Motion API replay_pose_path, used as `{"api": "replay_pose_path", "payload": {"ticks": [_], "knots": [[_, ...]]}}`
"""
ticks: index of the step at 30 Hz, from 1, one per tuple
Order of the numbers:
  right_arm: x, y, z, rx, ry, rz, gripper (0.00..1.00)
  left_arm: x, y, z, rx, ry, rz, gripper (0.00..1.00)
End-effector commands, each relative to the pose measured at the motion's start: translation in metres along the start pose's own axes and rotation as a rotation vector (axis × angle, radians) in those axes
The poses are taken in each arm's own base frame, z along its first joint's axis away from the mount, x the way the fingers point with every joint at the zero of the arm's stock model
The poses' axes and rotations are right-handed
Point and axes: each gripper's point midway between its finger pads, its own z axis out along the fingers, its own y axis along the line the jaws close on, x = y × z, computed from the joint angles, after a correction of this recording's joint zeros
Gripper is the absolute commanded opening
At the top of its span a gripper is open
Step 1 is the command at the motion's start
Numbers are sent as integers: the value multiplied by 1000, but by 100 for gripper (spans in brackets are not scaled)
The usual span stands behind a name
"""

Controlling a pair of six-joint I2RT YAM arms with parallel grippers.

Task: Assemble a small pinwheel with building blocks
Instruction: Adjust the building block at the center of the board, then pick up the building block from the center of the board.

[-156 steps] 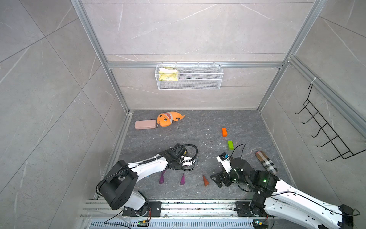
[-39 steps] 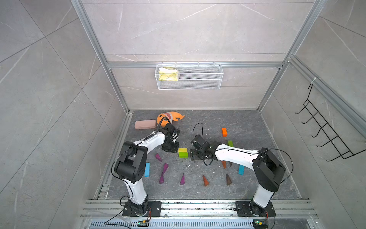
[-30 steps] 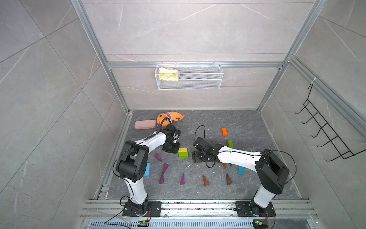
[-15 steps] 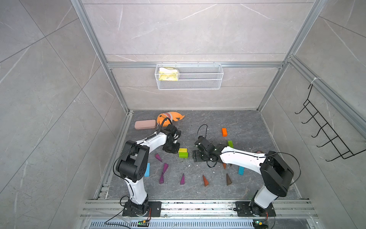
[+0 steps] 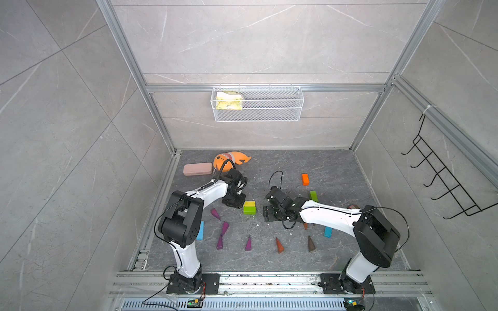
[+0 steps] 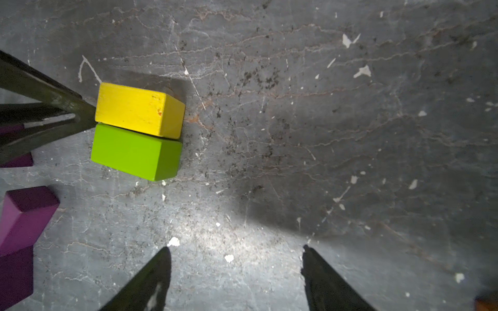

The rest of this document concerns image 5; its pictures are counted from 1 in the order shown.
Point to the purple wedge block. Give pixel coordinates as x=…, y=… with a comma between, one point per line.
x=220, y=244
x=215, y=214
x=248, y=246
x=225, y=228

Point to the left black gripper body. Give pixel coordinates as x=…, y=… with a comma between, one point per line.
x=237, y=201

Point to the orange fish plush toy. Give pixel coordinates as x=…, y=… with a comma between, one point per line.
x=229, y=159

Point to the orange rectangular block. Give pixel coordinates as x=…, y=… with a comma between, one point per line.
x=305, y=180

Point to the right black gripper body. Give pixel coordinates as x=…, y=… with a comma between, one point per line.
x=272, y=214

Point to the dark brown wedge block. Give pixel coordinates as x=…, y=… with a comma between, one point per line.
x=310, y=244

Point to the pink rectangular case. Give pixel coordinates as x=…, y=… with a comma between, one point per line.
x=198, y=169

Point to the small teal block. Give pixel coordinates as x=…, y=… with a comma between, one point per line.
x=328, y=232

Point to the white wire wall basket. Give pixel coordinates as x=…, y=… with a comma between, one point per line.
x=262, y=104

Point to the green rectangular block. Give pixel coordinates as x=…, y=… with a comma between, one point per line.
x=249, y=210

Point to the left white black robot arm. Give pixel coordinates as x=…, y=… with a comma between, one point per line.
x=179, y=226

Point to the light blue eraser block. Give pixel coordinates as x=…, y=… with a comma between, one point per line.
x=200, y=235

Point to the black wire hook rack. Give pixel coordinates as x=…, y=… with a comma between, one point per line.
x=441, y=174

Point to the yellow white cloth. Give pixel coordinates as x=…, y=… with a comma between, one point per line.
x=228, y=100

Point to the reddish brown wedge block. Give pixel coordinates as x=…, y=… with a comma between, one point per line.
x=279, y=246

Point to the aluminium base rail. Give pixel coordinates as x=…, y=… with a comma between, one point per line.
x=150, y=290

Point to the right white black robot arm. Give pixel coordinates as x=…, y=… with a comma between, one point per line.
x=376, y=237

